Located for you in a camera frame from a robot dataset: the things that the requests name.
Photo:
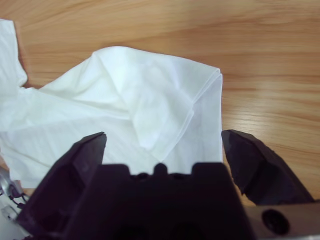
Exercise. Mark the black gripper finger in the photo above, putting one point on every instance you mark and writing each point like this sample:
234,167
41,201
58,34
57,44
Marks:
262,175
65,180

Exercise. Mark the white t-shirt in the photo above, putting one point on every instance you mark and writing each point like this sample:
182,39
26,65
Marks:
112,100

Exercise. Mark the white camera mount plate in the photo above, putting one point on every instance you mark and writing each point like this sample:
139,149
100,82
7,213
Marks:
7,212

